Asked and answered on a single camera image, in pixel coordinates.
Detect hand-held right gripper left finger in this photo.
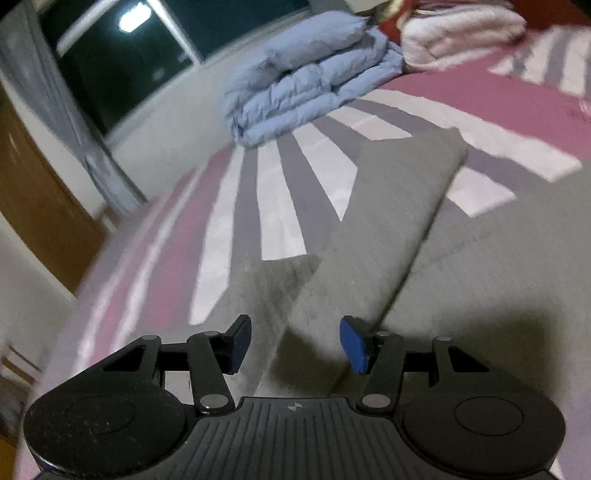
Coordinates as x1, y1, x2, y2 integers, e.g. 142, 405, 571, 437
100, 315, 253, 415

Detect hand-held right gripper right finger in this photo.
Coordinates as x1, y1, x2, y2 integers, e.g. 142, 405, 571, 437
339, 315, 491, 415

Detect grey pants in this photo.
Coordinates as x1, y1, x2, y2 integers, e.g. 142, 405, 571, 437
198, 127, 591, 416

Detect pink grey striped bed sheet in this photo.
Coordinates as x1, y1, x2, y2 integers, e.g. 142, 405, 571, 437
14, 23, 591, 480

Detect wooden chair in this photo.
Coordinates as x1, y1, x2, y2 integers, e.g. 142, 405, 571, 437
100, 208, 123, 234

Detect wooden rack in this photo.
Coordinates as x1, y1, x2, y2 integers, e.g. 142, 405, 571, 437
0, 342, 43, 418

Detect brown wooden door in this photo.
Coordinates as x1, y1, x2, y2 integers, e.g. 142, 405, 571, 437
0, 85, 108, 294

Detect folded light blue duvet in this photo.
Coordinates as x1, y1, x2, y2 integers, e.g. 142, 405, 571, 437
221, 11, 407, 148

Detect grey curtain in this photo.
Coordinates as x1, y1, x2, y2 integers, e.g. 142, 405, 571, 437
0, 18, 148, 217

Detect dark window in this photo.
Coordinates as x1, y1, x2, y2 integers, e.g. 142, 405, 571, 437
37, 0, 311, 139

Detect folded white pink blanket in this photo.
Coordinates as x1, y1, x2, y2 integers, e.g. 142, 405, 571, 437
399, 4, 528, 72

